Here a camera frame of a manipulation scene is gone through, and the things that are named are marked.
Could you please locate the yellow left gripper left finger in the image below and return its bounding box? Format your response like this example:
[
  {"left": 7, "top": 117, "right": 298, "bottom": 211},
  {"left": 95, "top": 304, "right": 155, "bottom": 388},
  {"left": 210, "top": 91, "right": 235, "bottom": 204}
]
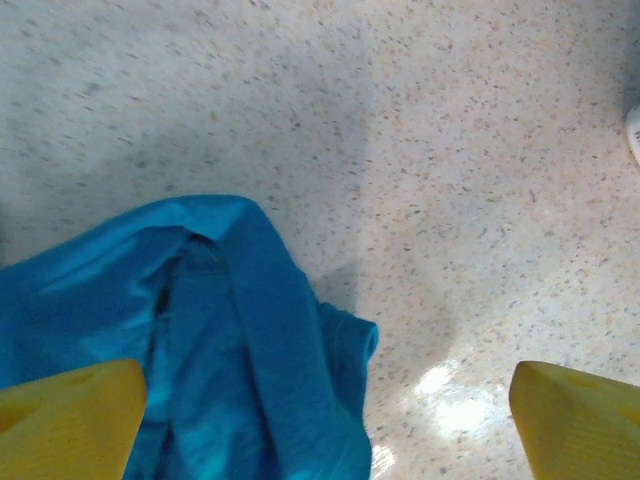
[{"left": 0, "top": 358, "right": 149, "bottom": 480}]

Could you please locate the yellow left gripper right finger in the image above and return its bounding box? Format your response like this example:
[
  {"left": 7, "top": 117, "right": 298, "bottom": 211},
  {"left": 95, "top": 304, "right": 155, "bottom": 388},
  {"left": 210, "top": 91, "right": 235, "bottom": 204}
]
[{"left": 508, "top": 360, "right": 640, "bottom": 480}]

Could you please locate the blue t-shirt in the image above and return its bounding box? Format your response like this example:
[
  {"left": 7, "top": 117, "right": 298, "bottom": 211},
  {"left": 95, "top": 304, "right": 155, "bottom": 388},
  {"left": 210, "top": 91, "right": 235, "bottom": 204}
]
[{"left": 0, "top": 194, "right": 380, "bottom": 480}]

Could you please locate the white cup with pink lid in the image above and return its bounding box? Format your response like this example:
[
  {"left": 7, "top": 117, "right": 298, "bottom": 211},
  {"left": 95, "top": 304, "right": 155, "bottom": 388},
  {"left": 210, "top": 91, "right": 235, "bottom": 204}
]
[{"left": 624, "top": 103, "right": 640, "bottom": 167}]

